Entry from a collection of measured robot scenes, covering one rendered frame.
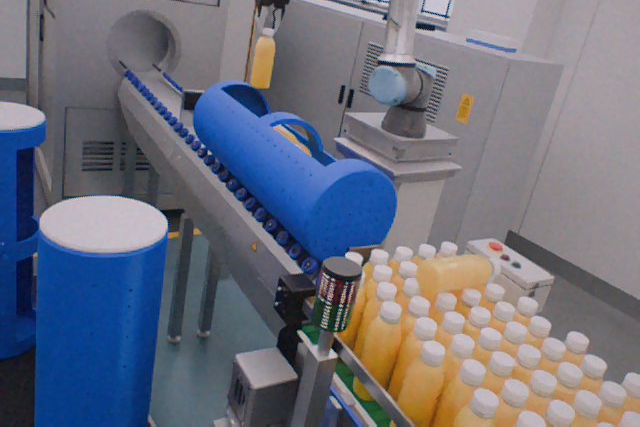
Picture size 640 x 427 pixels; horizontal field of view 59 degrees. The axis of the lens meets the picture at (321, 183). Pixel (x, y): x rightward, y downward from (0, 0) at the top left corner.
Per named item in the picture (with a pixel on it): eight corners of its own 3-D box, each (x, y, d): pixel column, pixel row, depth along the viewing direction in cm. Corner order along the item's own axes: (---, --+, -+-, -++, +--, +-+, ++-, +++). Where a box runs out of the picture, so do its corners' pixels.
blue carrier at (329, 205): (260, 149, 226) (266, 79, 215) (388, 257, 159) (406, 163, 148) (190, 154, 212) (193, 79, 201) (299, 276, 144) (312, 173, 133)
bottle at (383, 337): (366, 407, 110) (388, 328, 104) (345, 383, 116) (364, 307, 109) (392, 397, 115) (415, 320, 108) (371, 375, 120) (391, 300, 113)
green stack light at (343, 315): (336, 306, 94) (342, 280, 92) (357, 329, 89) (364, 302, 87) (303, 311, 91) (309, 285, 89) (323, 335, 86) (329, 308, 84)
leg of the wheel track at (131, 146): (128, 235, 336) (136, 135, 314) (130, 240, 332) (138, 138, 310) (118, 236, 333) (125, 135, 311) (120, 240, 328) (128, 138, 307)
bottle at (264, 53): (270, 86, 206) (278, 34, 200) (268, 89, 200) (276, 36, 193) (250, 82, 206) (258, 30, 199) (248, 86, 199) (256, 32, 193)
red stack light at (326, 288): (342, 280, 92) (347, 259, 91) (364, 302, 87) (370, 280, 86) (309, 285, 89) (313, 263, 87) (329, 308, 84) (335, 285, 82)
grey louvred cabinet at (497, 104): (293, 167, 504) (324, 0, 454) (486, 294, 353) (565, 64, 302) (240, 171, 471) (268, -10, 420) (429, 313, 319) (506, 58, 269)
